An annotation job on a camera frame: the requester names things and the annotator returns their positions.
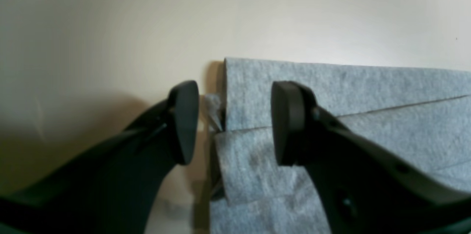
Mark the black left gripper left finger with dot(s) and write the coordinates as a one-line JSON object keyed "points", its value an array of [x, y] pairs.
{"points": [[111, 188]]}

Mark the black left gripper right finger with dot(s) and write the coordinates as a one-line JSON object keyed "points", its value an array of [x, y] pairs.
{"points": [[363, 188]]}

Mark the grey T-shirt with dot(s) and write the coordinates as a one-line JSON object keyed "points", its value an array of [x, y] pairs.
{"points": [[421, 115]]}

